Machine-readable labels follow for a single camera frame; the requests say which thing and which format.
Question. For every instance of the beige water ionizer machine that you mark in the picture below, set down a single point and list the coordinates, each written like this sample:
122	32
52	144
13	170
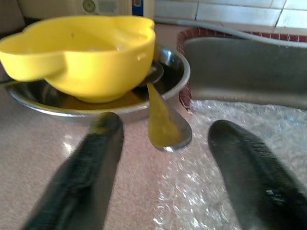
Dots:
108	7

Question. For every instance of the clear bubble wrap sheet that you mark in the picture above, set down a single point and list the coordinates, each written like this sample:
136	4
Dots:
204	191

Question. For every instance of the shallow steel bowl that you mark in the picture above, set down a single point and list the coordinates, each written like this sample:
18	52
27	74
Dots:
108	112

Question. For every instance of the yellow plastic bowl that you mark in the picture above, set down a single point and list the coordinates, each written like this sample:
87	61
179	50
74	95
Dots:
84	62

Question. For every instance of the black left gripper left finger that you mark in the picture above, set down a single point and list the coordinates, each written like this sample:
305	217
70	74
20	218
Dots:
76	172

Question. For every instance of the steel spoon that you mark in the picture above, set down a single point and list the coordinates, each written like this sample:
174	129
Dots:
165	124

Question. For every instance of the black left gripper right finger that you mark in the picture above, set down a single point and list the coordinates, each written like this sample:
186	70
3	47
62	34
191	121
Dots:
251	172

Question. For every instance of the steel sink basin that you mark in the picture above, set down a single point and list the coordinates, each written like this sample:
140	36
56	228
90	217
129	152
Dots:
239	72

